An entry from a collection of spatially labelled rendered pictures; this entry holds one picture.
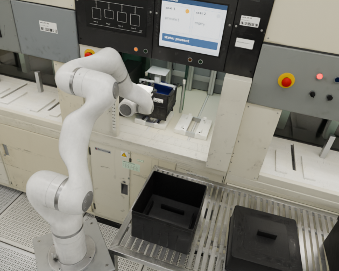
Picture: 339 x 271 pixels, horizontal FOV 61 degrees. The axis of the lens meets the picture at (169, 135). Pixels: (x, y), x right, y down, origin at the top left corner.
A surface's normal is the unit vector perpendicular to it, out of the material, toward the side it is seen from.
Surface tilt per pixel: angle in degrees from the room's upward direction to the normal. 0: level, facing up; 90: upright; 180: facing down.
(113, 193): 90
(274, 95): 90
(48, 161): 90
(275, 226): 0
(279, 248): 0
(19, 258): 0
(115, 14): 90
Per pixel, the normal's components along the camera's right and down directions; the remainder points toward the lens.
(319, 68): -0.30, 0.52
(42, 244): 0.09, -0.82
